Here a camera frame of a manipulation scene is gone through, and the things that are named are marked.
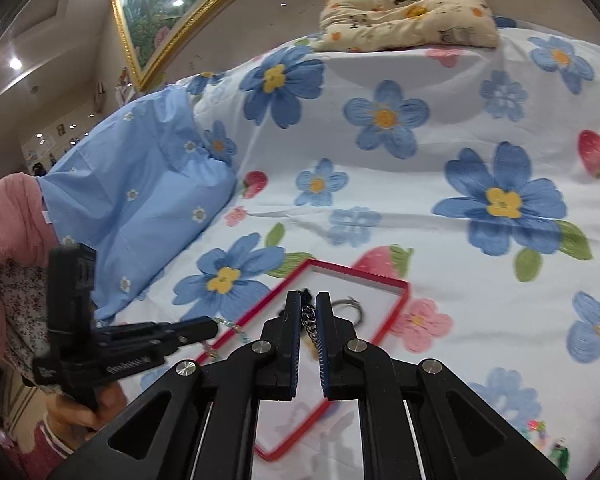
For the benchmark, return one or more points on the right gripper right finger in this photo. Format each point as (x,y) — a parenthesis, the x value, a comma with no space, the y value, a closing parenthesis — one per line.
(418,421)

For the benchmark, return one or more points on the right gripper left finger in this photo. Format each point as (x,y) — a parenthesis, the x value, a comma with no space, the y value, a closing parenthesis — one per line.
(197,421)

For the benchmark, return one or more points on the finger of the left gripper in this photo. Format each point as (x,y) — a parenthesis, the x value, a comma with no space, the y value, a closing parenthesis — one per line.
(185,332)

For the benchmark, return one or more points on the silver chain keyring charm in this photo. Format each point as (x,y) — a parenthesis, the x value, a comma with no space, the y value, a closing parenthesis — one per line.
(348,308)

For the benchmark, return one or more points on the red shallow box tray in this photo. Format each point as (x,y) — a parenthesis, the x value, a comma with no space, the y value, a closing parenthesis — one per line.
(282,425)

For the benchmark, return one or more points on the pink quilted garment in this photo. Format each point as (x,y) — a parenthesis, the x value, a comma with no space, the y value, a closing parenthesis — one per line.
(25,236)

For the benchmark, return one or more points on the blue floral pillow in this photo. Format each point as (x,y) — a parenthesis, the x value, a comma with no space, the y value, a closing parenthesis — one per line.
(138,190)

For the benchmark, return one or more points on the white floral bed sheet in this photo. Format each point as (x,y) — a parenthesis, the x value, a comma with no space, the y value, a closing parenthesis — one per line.
(473,175)

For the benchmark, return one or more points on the gold framed landscape painting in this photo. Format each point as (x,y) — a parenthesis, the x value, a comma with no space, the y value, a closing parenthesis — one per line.
(153,31)

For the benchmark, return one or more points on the cream cartoon print cushion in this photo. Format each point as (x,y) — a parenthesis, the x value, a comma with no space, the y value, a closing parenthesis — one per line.
(379,25)

